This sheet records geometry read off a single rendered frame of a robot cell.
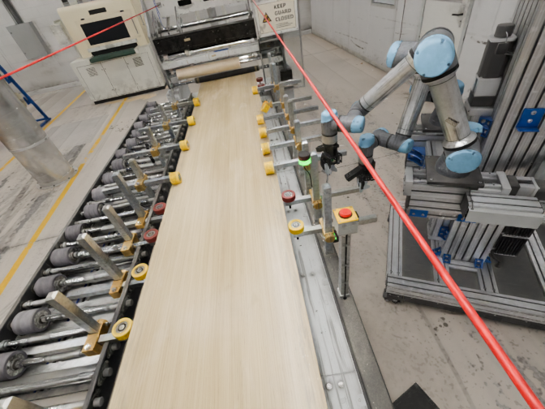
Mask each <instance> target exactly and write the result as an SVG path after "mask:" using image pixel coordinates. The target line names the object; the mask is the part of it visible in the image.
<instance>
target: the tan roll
mask: <svg viewBox="0 0 545 409"><path fill-rule="evenodd" d="M256 60H260V56H259V57H255V58H249V59H244V60H240V61H239V57H236V58H228V59H224V60H220V61H215V62H209V63H205V64H200V65H196V66H192V67H184V68H181V69H177V70H176V74H172V75H170V78H173V77H178V79H179V80H184V79H188V78H192V77H196V76H201V75H208V74H212V73H217V72H220V71H228V70H232V69H236V68H240V67H241V64H240V63H245V62H252V61H256Z"/></svg>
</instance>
